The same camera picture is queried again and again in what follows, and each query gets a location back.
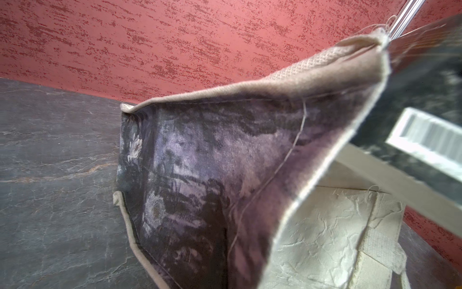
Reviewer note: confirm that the black gold patterned book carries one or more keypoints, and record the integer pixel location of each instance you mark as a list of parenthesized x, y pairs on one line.
[(410, 144)]

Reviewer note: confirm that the right corner aluminium post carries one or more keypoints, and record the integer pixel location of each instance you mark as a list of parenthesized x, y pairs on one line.
[(404, 18)]

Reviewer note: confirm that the cream canvas tote bag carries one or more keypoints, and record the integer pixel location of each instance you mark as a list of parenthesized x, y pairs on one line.
[(220, 188)]

